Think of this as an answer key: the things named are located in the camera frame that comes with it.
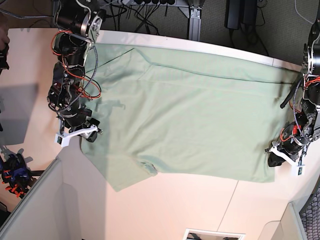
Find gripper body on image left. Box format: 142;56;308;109
59;118;103;139

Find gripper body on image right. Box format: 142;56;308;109
265;140;305;165

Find light green T-shirt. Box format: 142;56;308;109
80;44;297;191

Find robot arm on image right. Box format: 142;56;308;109
265;19;320;168

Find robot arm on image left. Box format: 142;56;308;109
47;0;105;147

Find grey partition panel right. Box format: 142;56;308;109
258;202;307;240

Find grey partition panel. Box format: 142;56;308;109
258;202;307;240
0;159;82;240

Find grey partition panel left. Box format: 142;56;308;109
0;159;82;240

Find blue black clamp pile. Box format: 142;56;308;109
0;153;32;199

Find white framed floor opening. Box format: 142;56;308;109
182;228;246;240

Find black power strip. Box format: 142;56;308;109
114;0;189;7

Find black power brick pair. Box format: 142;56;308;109
224;0;258;30

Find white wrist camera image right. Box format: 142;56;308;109
291;164;306;177

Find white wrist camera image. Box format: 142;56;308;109
291;164;306;177
54;132;72;148

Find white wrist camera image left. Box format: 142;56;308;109
54;132;72;148

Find aluminium frame post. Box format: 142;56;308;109
178;0;205;42

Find white cable on floor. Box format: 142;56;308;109
293;0;316;26

